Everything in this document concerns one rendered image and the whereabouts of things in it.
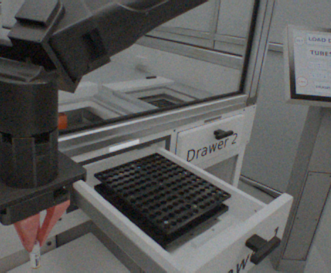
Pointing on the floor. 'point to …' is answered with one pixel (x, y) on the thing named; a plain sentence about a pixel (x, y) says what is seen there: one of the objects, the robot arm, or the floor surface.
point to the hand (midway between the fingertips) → (33, 241)
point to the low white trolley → (77, 259)
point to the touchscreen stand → (310, 192)
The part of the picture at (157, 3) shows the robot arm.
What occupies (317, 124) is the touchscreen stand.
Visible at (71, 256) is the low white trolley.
